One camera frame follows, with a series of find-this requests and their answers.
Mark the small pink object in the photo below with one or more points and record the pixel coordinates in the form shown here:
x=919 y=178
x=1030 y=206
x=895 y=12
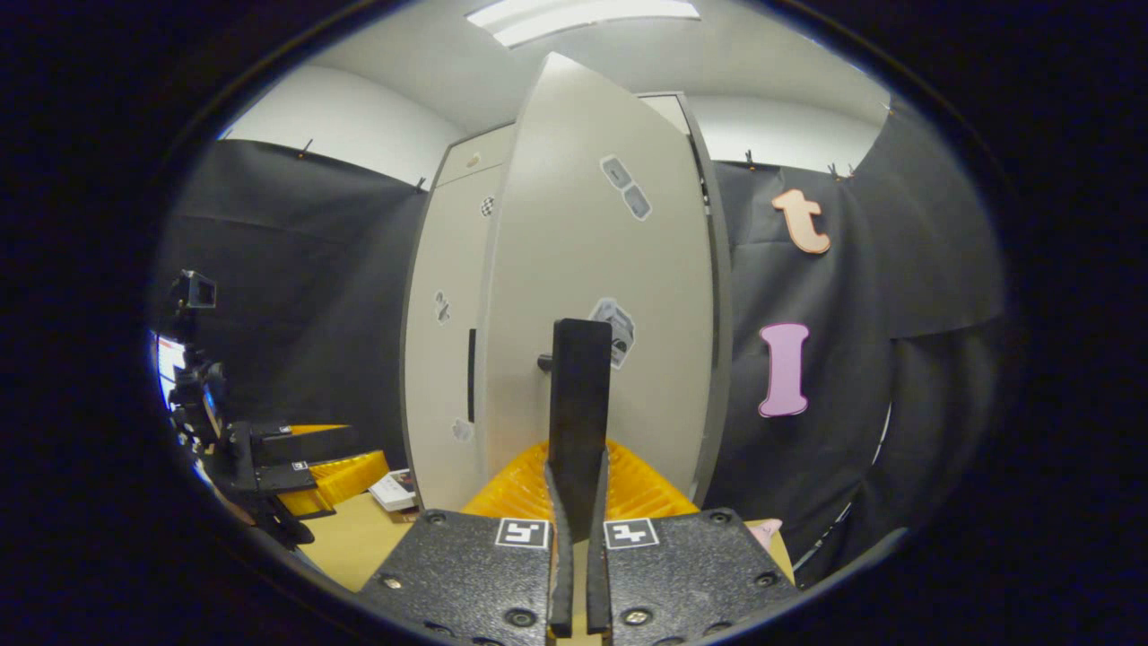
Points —
x=764 y=534

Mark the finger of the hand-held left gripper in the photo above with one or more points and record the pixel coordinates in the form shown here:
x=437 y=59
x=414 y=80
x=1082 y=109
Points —
x=287 y=477
x=314 y=444

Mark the black backdrop cloth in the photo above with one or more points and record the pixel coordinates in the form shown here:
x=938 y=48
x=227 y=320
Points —
x=314 y=296
x=933 y=404

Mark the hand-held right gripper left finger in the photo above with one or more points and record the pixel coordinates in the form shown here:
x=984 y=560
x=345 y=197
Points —
x=560 y=583

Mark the long ceiling light panel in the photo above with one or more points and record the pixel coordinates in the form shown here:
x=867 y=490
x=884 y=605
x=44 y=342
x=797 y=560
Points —
x=583 y=16

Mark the white booklet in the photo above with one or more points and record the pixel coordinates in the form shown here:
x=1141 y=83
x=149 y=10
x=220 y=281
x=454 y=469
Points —
x=393 y=492

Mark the white cabinet door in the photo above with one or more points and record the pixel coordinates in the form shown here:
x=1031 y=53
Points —
x=444 y=377
x=556 y=224

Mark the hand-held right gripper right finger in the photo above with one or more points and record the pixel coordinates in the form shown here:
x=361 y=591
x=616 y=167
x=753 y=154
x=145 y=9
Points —
x=598 y=583

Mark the white double-door shoe cabinet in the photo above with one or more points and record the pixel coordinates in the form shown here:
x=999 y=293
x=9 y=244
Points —
x=475 y=160

